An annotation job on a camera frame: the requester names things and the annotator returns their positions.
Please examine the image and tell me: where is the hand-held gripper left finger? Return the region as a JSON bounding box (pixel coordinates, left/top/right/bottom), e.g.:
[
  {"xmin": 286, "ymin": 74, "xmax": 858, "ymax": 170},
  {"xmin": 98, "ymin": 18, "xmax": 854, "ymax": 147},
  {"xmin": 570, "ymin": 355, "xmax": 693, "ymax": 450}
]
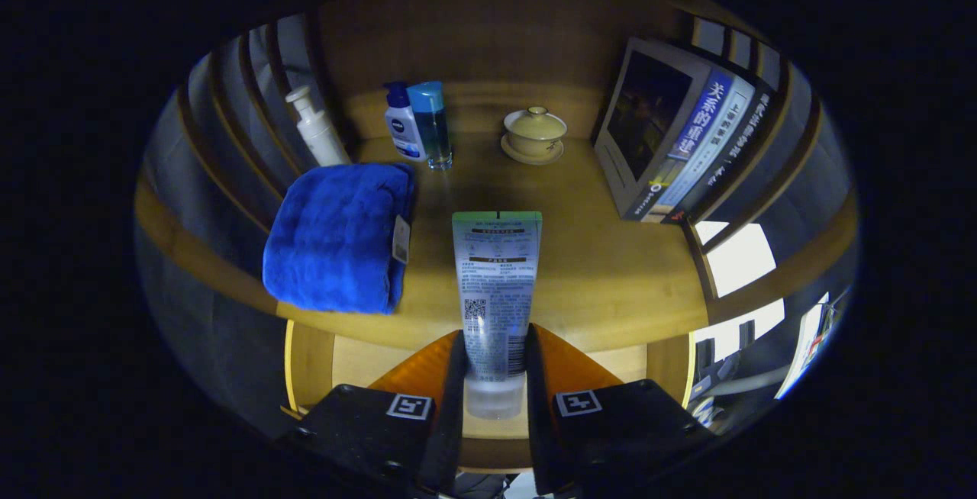
[{"xmin": 284, "ymin": 328, "xmax": 469, "ymax": 499}]

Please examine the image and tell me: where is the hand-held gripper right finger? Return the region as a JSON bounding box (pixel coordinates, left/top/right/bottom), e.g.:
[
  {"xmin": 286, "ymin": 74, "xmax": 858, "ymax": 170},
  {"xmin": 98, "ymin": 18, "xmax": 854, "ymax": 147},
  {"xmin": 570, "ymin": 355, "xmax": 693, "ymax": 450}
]
[{"xmin": 524, "ymin": 322, "xmax": 716, "ymax": 497}]

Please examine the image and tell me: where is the white squeeze tube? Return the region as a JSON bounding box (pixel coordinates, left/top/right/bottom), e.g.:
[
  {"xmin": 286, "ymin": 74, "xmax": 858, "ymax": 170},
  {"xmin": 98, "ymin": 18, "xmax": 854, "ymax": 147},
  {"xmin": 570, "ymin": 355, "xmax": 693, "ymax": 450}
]
[{"xmin": 452, "ymin": 211, "xmax": 543, "ymax": 420}]

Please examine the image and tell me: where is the wooden countertop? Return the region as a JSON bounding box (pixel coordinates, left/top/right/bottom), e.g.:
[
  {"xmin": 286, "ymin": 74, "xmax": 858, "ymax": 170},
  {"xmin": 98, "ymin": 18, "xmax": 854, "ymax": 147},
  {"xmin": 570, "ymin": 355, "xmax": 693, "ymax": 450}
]
[{"xmin": 263, "ymin": 131, "xmax": 712, "ymax": 353}]

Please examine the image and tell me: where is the folded blue towel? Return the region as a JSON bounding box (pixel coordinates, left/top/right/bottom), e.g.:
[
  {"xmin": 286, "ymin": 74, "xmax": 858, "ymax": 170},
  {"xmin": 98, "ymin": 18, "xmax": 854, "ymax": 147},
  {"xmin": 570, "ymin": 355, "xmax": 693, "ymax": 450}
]
[{"xmin": 262, "ymin": 163, "xmax": 416, "ymax": 315}]

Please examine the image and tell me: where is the white side table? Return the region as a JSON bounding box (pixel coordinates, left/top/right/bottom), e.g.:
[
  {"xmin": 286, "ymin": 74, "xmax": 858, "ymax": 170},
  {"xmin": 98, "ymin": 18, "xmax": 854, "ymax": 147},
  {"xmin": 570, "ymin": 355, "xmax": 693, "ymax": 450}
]
[{"xmin": 775, "ymin": 291, "xmax": 844, "ymax": 401}]

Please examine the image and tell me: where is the beige lidded teacup with saucer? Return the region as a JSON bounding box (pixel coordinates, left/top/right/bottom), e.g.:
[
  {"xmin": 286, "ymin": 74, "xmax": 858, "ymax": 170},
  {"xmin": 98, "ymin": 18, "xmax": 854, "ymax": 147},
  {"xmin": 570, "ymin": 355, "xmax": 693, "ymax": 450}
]
[{"xmin": 501, "ymin": 106, "xmax": 568, "ymax": 166}]

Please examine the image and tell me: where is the white bottle blue pump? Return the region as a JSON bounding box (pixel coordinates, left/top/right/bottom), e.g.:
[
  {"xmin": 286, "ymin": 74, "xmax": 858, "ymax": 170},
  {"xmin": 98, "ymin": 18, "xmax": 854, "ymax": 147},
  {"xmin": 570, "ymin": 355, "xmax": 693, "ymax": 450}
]
[{"xmin": 383, "ymin": 82, "xmax": 428, "ymax": 163}]

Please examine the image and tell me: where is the clear blue bottle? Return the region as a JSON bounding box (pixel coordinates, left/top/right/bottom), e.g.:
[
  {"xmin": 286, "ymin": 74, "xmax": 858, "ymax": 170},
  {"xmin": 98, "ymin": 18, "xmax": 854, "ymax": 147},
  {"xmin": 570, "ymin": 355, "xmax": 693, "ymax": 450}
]
[{"xmin": 406, "ymin": 81, "xmax": 454, "ymax": 172}]

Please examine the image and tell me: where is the blue spine book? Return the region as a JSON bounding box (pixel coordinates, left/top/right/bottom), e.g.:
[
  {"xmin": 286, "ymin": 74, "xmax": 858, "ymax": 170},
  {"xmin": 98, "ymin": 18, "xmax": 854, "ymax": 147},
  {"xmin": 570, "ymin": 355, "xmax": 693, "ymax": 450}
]
[{"xmin": 593, "ymin": 37, "xmax": 734, "ymax": 221}]

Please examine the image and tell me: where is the grey spine book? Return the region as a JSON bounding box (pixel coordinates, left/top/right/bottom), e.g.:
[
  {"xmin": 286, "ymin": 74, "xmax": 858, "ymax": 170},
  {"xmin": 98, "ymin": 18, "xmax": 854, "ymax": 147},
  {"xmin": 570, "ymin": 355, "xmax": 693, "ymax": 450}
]
[{"xmin": 660, "ymin": 76, "xmax": 756, "ymax": 217}]

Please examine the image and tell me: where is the black spine book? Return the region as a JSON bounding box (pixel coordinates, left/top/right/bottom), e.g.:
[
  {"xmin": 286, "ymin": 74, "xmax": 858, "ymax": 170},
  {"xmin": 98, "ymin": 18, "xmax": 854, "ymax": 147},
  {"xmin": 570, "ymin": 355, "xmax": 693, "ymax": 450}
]
[{"xmin": 679, "ymin": 91, "xmax": 779, "ymax": 225}]

